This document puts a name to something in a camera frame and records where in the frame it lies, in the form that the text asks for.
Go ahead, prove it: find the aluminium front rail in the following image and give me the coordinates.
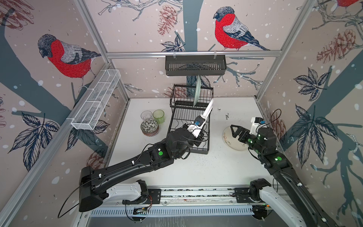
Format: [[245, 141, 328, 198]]
[[82, 185, 315, 207]]

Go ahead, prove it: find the pink floral bowl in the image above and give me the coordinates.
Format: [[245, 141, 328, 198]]
[[140, 119, 158, 133]]

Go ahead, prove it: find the aluminium top crossbar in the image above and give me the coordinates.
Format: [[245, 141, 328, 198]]
[[106, 50, 282, 59]]

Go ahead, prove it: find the white plate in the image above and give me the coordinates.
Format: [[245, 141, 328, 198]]
[[202, 99, 214, 119]]

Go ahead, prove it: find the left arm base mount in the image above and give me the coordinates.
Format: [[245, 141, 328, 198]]
[[122, 180, 161, 205]]

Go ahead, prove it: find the black hanging wire shelf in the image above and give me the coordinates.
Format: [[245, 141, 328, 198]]
[[165, 55, 227, 76]]

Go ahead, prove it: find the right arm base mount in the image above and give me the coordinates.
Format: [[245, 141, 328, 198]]
[[232, 178, 271, 203]]

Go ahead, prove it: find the green glass tumbler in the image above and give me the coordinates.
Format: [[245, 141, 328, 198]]
[[153, 109, 165, 124]]

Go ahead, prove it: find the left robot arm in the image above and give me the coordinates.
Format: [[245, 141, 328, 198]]
[[79, 127, 204, 212]]

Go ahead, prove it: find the black two-tier dish rack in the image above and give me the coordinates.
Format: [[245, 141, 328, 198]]
[[168, 84, 214, 155]]

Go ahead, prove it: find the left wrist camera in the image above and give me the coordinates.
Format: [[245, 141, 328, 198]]
[[187, 115, 207, 138]]

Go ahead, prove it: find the cream plate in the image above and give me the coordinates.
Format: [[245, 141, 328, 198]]
[[222, 126, 248, 151]]

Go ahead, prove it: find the white mesh wall basket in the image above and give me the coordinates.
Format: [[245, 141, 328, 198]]
[[71, 69, 121, 130]]

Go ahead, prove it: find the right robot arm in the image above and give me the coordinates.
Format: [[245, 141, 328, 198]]
[[230, 125, 337, 227]]

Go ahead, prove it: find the clear glass tumbler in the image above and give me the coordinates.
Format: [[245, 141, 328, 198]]
[[140, 110, 153, 120]]

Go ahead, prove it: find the green plate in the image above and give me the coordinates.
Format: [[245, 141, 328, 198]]
[[193, 75, 201, 107]]

